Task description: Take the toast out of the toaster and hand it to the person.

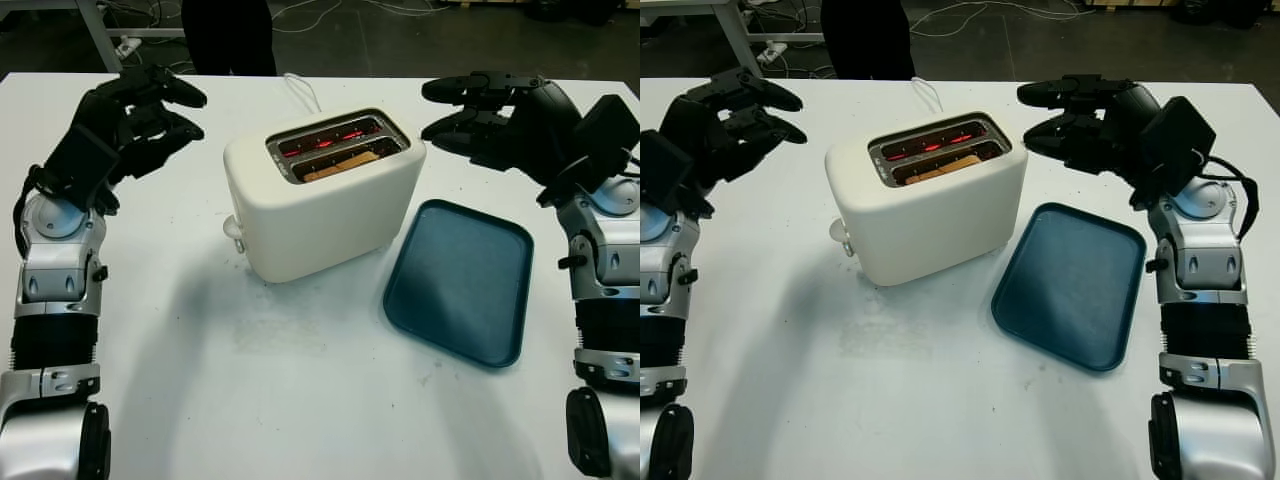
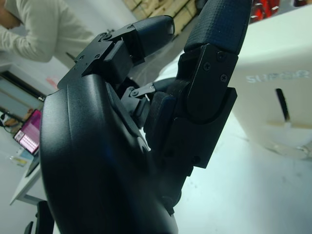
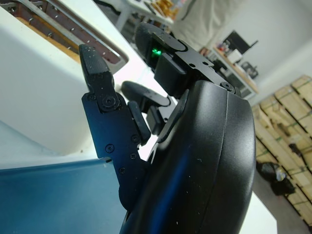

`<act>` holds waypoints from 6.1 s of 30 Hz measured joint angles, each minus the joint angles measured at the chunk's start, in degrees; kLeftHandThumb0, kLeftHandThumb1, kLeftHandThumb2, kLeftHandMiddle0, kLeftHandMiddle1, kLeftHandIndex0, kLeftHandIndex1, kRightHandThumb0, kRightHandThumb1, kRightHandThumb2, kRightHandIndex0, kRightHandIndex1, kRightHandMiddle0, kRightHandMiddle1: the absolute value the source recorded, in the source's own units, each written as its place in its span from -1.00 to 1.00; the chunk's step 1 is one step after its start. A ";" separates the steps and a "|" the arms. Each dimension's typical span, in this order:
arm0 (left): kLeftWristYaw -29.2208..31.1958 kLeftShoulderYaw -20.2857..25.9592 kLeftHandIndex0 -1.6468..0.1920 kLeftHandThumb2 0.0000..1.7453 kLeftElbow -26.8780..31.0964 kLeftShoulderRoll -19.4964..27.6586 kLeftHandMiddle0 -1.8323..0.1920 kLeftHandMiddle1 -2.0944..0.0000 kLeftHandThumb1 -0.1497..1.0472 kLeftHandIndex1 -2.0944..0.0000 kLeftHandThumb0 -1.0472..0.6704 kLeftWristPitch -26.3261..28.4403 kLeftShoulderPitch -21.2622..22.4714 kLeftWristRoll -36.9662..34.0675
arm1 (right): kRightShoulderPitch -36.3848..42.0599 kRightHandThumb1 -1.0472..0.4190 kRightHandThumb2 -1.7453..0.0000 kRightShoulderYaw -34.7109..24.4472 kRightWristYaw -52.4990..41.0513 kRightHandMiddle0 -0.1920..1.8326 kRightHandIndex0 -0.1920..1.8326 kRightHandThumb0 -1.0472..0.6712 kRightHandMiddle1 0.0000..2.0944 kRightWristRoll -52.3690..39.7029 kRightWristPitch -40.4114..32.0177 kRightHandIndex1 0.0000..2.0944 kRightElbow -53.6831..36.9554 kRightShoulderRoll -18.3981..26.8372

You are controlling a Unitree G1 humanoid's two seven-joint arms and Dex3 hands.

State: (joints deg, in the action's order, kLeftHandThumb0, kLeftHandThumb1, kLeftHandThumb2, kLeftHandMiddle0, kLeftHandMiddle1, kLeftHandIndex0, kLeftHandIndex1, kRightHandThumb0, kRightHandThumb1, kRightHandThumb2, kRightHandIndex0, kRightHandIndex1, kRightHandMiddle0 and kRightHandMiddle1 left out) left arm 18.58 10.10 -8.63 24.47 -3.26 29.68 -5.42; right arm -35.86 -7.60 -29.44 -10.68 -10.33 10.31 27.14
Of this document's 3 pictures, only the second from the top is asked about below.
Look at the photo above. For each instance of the black office chair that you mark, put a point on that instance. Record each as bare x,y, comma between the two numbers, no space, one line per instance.
45,214

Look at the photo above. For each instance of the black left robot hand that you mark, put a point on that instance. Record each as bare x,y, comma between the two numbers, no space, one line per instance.
92,158

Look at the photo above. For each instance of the person in white sweater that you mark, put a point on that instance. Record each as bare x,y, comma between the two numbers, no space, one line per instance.
44,24

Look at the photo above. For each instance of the laptop computer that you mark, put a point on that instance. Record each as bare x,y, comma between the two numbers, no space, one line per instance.
30,131

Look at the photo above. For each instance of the wooden pallet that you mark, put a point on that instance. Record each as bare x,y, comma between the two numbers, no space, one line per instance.
156,7

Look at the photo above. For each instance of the white two-slot toaster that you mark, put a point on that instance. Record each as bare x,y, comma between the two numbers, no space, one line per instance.
268,61

